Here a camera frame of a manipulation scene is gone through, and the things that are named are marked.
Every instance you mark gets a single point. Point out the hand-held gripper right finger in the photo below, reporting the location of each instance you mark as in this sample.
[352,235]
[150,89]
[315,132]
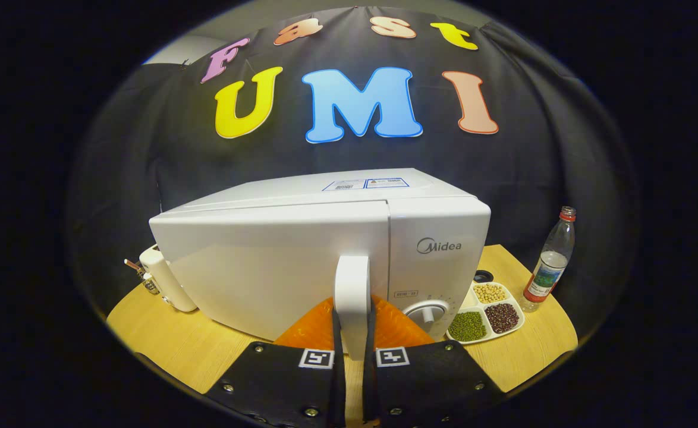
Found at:
[420,386]

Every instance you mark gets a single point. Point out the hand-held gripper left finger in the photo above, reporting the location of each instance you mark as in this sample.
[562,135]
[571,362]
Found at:
[289,386]

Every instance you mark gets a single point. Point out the white toaster oven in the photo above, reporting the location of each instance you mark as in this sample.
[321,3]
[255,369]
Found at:
[266,267]

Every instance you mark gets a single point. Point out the white bread toaster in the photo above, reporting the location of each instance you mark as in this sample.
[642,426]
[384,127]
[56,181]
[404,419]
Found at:
[167,285]

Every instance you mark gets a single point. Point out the white divided bean dish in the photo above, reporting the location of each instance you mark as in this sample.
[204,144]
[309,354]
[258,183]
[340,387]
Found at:
[468,326]

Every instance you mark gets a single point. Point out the small black round lid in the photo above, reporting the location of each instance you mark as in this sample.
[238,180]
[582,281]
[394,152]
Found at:
[483,276]

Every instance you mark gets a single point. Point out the clear plastic water bottle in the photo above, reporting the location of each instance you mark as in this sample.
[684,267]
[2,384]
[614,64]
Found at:
[548,267]

